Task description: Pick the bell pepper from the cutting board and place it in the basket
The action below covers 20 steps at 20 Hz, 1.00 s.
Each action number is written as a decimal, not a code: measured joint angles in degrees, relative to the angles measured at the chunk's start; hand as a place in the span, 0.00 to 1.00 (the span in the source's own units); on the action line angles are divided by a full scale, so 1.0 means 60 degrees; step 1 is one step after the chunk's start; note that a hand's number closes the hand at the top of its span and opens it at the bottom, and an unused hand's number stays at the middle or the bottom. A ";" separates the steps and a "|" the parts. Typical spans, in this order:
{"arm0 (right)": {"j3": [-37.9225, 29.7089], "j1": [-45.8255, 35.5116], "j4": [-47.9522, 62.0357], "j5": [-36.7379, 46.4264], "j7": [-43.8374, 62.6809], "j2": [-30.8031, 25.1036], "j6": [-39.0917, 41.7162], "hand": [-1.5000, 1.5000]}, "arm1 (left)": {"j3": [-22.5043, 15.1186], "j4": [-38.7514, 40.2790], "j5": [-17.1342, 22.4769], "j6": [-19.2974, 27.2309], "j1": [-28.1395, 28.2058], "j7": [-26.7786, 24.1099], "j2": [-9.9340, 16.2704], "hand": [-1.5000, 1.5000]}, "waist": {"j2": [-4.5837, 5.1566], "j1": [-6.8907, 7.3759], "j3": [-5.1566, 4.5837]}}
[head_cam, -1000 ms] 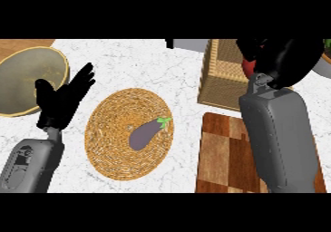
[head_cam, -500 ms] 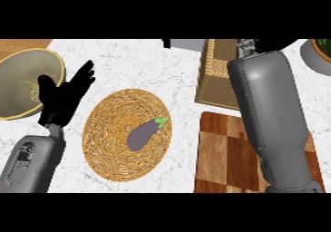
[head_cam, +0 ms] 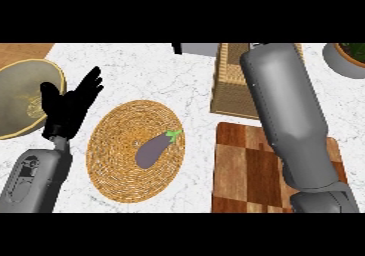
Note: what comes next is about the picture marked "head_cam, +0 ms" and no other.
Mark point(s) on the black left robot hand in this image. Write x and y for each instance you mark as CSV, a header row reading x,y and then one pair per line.
x,y
67,106

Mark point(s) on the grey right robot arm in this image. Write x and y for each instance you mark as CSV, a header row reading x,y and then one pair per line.
x,y
293,126

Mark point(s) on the brown wooden board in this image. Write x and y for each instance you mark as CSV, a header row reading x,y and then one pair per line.
x,y
15,53

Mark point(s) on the rectangular wicker basket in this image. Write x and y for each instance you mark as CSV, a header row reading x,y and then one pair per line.
x,y
231,83

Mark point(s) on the checkered wooden cutting board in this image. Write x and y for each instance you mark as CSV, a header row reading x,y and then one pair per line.
x,y
249,173

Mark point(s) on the pale yellow-rimmed bowl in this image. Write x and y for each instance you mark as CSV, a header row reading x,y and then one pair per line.
x,y
20,100

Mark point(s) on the round woven wicker placemat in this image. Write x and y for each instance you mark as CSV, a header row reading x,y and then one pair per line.
x,y
135,151

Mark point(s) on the purple eggplant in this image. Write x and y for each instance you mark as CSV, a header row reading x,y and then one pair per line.
x,y
153,151

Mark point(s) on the grey block appliance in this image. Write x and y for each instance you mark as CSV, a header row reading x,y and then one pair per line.
x,y
197,48

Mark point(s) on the grey pot with green plant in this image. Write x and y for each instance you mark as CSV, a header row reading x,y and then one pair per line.
x,y
349,60

